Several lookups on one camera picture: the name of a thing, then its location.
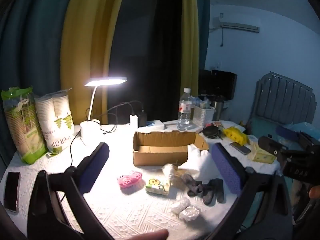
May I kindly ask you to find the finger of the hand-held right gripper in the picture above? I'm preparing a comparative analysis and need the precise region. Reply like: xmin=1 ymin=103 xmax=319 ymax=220
xmin=257 ymin=135 xmax=288 ymax=157
xmin=297 ymin=131 xmax=320 ymax=152

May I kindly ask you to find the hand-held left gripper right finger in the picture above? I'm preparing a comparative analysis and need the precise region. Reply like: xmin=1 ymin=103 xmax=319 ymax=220
xmin=212 ymin=142 xmax=293 ymax=240

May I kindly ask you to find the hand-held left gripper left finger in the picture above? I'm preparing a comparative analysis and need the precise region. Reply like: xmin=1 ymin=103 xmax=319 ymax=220
xmin=27 ymin=142 xmax=118 ymax=240

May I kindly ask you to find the dark grey sock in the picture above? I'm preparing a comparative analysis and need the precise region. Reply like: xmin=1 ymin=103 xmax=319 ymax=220
xmin=180 ymin=174 xmax=204 ymax=197
xmin=202 ymin=178 xmax=225 ymax=205

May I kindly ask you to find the cardboard box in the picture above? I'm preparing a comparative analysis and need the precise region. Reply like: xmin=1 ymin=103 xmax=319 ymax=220
xmin=132 ymin=131 xmax=209 ymax=167

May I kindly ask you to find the person's right hand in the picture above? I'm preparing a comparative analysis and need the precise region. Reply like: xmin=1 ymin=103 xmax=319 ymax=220
xmin=308 ymin=184 xmax=320 ymax=200

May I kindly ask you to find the person's left hand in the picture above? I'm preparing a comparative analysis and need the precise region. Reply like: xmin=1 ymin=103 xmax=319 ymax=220
xmin=139 ymin=229 xmax=169 ymax=240

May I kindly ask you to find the light blue bedding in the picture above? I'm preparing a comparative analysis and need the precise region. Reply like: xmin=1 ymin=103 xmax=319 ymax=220
xmin=275 ymin=121 xmax=320 ymax=137

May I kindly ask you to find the yellow tissue box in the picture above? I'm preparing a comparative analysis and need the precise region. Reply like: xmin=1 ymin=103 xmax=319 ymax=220
xmin=247 ymin=142 xmax=277 ymax=164

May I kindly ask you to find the grey smartphone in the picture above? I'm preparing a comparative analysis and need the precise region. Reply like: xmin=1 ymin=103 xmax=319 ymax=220
xmin=230 ymin=142 xmax=251 ymax=155

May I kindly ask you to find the white desk lamp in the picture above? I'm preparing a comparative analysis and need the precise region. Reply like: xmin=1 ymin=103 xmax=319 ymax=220
xmin=80 ymin=76 xmax=127 ymax=146

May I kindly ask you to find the yellow plastic bag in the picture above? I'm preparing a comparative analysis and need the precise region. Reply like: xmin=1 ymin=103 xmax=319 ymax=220
xmin=222 ymin=127 xmax=248 ymax=145

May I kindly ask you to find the black round case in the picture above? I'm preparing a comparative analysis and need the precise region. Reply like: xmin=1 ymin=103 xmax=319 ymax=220
xmin=202 ymin=126 xmax=222 ymax=139

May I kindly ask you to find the pink plush toy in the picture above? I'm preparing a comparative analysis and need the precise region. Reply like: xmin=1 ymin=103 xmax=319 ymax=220
xmin=117 ymin=170 xmax=143 ymax=189

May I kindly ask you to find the grey slatted headboard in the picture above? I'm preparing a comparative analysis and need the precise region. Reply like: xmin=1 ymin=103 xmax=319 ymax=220
xmin=251 ymin=72 xmax=316 ymax=125

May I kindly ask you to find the white woven basket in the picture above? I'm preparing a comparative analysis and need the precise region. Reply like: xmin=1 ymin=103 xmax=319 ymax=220
xmin=193 ymin=104 xmax=215 ymax=127

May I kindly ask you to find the white bag of paper cups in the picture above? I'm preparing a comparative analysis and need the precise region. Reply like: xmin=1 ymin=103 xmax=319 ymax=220
xmin=35 ymin=89 xmax=75 ymax=155

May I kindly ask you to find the white fluffy pompom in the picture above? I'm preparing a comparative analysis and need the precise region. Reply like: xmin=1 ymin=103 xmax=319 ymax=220
xmin=162 ymin=163 xmax=181 ymax=180

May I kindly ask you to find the steel thermos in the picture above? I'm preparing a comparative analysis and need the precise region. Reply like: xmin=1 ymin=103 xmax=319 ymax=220
xmin=214 ymin=97 xmax=224 ymax=122

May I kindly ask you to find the clear plastic bag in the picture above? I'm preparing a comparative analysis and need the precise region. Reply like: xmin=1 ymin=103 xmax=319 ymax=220
xmin=171 ymin=197 xmax=191 ymax=214
xmin=179 ymin=206 xmax=200 ymax=222

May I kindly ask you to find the white tablecloth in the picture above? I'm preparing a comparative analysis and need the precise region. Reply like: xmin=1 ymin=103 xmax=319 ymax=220
xmin=0 ymin=120 xmax=280 ymax=240

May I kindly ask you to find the blue and white box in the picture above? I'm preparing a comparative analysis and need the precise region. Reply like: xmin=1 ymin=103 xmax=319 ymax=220
xmin=146 ymin=120 xmax=165 ymax=130

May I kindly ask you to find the clear water bottle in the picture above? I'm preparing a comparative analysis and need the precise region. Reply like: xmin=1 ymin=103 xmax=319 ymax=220
xmin=177 ymin=88 xmax=194 ymax=131

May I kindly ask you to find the crumpled blue plastic packet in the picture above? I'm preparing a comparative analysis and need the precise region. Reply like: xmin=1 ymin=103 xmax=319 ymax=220
xmin=196 ymin=97 xmax=213 ymax=108

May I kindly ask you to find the black monitor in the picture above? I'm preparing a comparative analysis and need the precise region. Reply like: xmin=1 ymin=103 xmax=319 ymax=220
xmin=199 ymin=69 xmax=238 ymax=100

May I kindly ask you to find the green bag of paper cups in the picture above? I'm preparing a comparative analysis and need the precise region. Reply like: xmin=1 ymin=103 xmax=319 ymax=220
xmin=1 ymin=86 xmax=48 ymax=165

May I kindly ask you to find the black smartphone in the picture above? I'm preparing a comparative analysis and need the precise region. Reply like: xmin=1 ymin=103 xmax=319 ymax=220
xmin=4 ymin=172 xmax=21 ymax=213

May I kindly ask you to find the wide yellow curtain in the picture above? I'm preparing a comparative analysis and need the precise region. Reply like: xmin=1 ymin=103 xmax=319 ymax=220
xmin=60 ymin=0 xmax=129 ymax=125

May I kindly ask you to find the white air conditioner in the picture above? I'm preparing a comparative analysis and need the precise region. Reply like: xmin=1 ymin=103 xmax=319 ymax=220
xmin=219 ymin=12 xmax=260 ymax=33

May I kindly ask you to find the narrow yellow curtain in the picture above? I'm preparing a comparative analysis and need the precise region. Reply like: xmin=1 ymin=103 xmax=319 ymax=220
xmin=180 ymin=0 xmax=200 ymax=120

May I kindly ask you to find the wide teal curtain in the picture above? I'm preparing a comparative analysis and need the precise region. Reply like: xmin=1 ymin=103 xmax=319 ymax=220
xmin=0 ymin=0 xmax=75 ymax=155

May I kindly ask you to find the narrow teal curtain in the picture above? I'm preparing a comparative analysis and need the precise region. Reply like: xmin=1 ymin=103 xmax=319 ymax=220
xmin=195 ymin=0 xmax=210 ymax=70

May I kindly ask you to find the black lamp cable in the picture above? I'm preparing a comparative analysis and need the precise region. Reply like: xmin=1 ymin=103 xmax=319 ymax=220
xmin=59 ymin=127 xmax=83 ymax=203

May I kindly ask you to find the black charger cable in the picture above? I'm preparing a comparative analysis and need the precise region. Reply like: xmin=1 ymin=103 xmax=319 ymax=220
xmin=99 ymin=101 xmax=145 ymax=134

